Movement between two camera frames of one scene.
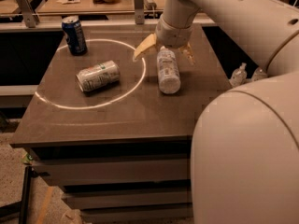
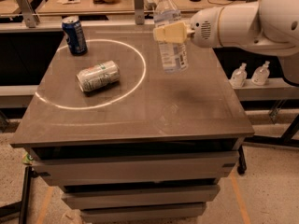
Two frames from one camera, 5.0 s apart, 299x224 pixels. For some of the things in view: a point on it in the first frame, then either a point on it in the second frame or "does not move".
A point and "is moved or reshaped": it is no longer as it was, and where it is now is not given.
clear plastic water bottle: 168,71 is moved or reshaped
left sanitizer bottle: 238,76 does not move
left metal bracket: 31,17 does not move
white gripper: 174,35 to 204,28
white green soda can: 98,77 does not move
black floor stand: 21,205 does not move
